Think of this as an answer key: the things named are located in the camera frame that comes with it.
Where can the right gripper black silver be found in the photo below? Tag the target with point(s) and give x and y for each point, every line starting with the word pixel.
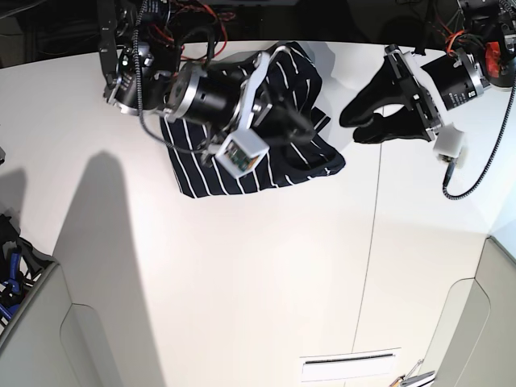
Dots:
pixel 228 96

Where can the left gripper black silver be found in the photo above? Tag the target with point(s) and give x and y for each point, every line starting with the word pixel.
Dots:
pixel 425 92

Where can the navy white striped T-shirt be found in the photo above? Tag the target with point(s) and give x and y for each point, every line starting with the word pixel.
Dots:
pixel 192 147

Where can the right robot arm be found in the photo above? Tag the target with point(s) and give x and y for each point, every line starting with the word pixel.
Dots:
pixel 164 58

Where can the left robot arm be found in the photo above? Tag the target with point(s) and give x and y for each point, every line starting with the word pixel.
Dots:
pixel 488 29

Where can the white table slot plate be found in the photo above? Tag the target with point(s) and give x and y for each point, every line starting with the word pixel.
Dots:
pixel 314 369

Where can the silver tool at edge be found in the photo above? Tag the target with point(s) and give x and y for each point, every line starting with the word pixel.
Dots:
pixel 411 379

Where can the blue black tool pile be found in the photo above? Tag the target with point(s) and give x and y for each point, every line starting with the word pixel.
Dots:
pixel 21 267

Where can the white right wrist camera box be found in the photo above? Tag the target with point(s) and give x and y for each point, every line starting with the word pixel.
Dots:
pixel 241 152

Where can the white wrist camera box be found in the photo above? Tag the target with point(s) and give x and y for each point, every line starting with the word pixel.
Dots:
pixel 449 142
pixel 241 152

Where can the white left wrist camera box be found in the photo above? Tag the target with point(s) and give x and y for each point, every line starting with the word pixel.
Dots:
pixel 449 142

